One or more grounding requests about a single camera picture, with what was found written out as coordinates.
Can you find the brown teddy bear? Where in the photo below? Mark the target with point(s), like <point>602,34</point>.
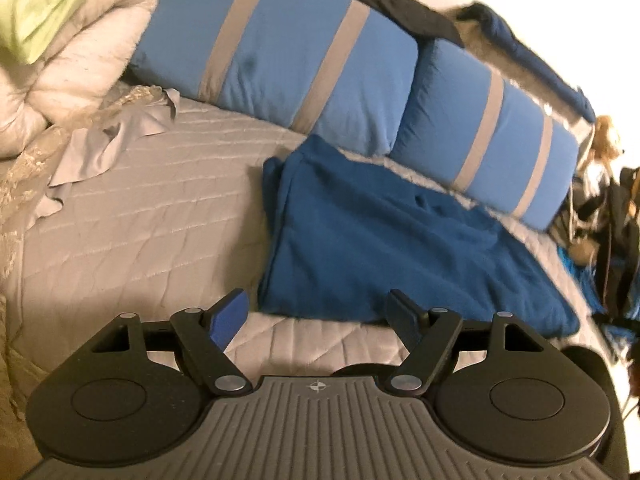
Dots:
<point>602,142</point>

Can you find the grey-brown fur blanket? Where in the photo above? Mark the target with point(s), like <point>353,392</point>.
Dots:
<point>487,47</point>

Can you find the black garment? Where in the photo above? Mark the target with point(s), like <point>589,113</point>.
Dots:
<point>405,12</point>

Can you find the clutter pile beside bed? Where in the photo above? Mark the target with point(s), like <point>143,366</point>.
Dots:
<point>625,200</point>

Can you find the teal cloth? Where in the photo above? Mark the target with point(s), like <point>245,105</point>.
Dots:
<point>582,270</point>

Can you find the white comforter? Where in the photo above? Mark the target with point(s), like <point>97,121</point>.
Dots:
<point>85,55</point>

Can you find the beige lace bedspread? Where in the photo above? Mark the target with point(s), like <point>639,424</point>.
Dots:
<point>20,200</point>

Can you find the light green cloth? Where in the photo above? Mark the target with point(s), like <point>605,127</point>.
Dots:
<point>45,10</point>

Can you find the navy blue garment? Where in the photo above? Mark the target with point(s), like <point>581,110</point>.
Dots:
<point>530,55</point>

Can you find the blue grey-striped pillow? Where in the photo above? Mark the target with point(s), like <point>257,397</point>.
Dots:
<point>450,125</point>
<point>265,60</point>

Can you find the grey ruffled cloth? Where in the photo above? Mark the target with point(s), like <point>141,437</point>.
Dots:
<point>115,135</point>

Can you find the grey quilted bedspread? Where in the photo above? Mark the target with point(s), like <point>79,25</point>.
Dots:
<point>150,210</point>

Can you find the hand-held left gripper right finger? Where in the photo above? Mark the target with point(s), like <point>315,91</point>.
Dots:
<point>404,321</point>

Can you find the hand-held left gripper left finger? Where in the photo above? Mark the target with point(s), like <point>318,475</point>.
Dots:
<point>229,321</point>

